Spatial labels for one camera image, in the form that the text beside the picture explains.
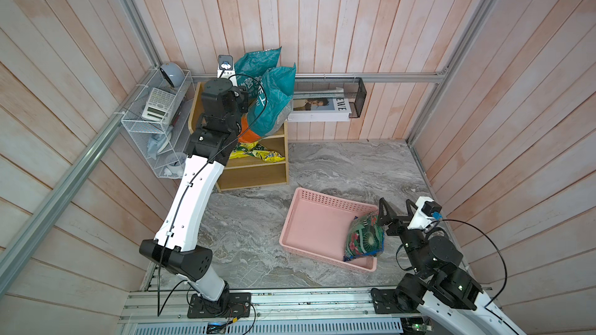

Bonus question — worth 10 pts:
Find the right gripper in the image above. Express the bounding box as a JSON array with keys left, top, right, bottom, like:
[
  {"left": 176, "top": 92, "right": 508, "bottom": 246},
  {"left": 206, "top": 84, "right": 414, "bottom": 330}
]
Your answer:
[{"left": 379, "top": 199, "right": 428, "bottom": 277}]

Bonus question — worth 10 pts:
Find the white calculator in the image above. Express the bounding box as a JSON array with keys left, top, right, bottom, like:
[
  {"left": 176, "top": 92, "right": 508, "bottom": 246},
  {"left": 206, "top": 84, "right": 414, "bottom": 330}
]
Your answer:
[{"left": 141, "top": 88, "right": 175, "bottom": 125}]

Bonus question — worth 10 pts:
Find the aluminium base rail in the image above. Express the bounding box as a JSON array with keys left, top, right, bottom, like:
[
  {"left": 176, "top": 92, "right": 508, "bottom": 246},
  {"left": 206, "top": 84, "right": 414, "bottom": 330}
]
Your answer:
[{"left": 116, "top": 287, "right": 416, "bottom": 334}]

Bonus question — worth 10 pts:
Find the pink plastic basket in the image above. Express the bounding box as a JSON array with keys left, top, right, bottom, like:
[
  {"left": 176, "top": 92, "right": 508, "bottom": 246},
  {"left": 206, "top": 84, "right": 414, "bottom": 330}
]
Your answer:
[{"left": 279, "top": 188, "right": 378, "bottom": 273}]

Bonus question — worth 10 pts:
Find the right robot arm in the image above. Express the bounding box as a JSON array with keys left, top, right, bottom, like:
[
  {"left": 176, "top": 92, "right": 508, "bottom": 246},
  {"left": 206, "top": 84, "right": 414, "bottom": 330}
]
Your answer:
[{"left": 370, "top": 197, "right": 523, "bottom": 334}]

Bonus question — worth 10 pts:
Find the teal orange bag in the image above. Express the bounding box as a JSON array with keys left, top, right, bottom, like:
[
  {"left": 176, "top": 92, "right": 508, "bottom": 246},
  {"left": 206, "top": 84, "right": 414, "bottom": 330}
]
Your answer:
[
  {"left": 234, "top": 47, "right": 282, "bottom": 100},
  {"left": 238, "top": 66, "right": 296, "bottom": 144}
]

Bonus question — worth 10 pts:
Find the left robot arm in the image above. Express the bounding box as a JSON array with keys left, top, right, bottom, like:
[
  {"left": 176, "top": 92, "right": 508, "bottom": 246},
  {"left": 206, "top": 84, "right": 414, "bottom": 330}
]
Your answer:
[{"left": 139, "top": 76, "right": 249, "bottom": 311}]

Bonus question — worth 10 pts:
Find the white wire mesh rack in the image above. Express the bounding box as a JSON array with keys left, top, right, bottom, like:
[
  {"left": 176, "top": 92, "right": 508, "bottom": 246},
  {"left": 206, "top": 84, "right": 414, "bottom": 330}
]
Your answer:
[{"left": 121, "top": 69, "right": 195, "bottom": 178}]

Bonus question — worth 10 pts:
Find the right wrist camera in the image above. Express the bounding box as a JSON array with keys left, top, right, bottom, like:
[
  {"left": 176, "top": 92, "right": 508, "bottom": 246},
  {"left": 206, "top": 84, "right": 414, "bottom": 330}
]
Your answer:
[{"left": 408, "top": 196, "right": 442, "bottom": 230}]

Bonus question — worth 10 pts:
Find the wooden three-tier shelf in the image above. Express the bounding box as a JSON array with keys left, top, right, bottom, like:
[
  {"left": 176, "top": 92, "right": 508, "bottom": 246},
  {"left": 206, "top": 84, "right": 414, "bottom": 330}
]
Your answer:
[{"left": 187, "top": 81, "right": 290, "bottom": 192}]

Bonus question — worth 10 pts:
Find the teal orange bag front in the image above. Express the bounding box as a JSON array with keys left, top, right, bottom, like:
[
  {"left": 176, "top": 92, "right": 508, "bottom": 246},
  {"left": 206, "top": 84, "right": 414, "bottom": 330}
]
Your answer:
[{"left": 238, "top": 66, "right": 296, "bottom": 144}]

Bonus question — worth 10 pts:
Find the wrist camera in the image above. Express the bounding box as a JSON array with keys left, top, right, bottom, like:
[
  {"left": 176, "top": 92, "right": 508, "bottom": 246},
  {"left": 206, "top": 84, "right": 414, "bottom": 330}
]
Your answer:
[
  {"left": 217, "top": 55, "right": 237, "bottom": 86},
  {"left": 408, "top": 196, "right": 442, "bottom": 230}
]

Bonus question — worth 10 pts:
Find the light blue cloth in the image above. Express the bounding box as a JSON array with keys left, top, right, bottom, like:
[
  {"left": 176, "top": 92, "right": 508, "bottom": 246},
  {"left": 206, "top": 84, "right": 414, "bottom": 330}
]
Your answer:
[{"left": 147, "top": 126, "right": 173, "bottom": 159}]

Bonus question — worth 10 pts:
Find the black mesh wall shelf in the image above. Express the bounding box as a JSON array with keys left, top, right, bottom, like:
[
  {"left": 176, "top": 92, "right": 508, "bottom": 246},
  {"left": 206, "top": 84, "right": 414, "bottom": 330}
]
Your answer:
[{"left": 293, "top": 78, "right": 367, "bottom": 122}]

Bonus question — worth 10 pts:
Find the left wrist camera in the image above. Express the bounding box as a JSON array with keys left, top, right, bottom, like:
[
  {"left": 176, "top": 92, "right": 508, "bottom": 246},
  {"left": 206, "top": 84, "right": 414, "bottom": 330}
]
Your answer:
[{"left": 217, "top": 55, "right": 237, "bottom": 86}]

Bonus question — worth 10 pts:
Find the white hardcover book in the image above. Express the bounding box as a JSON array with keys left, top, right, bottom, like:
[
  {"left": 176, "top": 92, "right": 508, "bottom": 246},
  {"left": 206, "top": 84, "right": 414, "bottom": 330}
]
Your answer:
[{"left": 287, "top": 98, "right": 352, "bottom": 123}]

